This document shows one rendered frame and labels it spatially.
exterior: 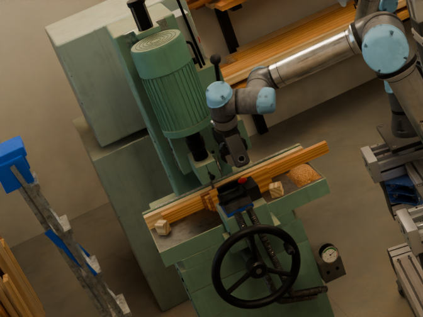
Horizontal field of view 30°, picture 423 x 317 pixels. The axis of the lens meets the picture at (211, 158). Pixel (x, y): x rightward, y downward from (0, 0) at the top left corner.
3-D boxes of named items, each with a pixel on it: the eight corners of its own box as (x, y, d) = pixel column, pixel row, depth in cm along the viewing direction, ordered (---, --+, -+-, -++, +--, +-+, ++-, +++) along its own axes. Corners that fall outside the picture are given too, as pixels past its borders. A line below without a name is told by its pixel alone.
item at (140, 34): (144, 54, 258) (124, 5, 251) (140, 48, 265) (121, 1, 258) (167, 44, 258) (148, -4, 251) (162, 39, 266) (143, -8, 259)
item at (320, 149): (166, 225, 269) (162, 216, 267) (165, 222, 271) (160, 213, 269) (329, 151, 275) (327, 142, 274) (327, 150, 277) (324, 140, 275)
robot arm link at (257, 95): (276, 77, 228) (238, 78, 230) (272, 93, 218) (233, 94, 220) (277, 102, 232) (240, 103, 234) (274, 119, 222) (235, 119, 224)
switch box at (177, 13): (187, 60, 280) (172, 18, 273) (181, 53, 289) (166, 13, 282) (203, 53, 281) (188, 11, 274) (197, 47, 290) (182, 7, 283)
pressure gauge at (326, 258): (325, 270, 265) (319, 251, 262) (321, 265, 269) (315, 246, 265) (342, 263, 266) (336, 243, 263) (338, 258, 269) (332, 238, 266)
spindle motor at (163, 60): (170, 146, 251) (134, 57, 238) (159, 128, 267) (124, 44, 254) (220, 124, 252) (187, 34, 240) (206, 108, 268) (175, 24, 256)
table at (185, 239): (170, 282, 248) (164, 266, 246) (152, 239, 276) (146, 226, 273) (343, 203, 254) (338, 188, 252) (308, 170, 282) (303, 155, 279)
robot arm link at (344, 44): (393, -6, 222) (241, 65, 240) (394, 6, 213) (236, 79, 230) (409, 29, 226) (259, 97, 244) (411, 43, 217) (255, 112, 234)
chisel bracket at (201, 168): (204, 189, 263) (196, 168, 260) (194, 174, 276) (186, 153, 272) (224, 180, 264) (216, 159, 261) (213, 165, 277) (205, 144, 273)
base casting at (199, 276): (188, 294, 262) (179, 273, 259) (155, 222, 314) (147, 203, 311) (309, 239, 267) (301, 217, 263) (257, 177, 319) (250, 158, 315)
